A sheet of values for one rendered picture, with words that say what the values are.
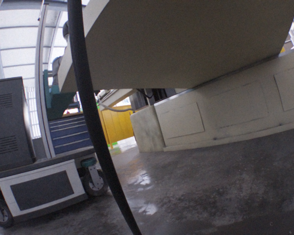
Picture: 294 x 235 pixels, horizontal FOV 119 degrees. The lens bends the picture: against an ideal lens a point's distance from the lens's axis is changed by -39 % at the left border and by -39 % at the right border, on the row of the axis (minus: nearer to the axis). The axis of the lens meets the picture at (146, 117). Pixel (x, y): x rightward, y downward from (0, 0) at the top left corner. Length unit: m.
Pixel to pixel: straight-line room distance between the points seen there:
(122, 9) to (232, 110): 1.18
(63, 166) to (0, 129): 0.43
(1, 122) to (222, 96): 1.61
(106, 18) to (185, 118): 1.31
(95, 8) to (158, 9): 0.14
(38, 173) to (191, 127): 1.35
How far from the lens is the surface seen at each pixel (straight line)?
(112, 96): 2.94
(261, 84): 1.29
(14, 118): 0.90
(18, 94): 0.94
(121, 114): 4.59
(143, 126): 1.93
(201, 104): 1.40
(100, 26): 0.35
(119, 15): 0.34
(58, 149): 2.64
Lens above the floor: 0.36
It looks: 4 degrees up
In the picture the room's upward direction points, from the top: 16 degrees counter-clockwise
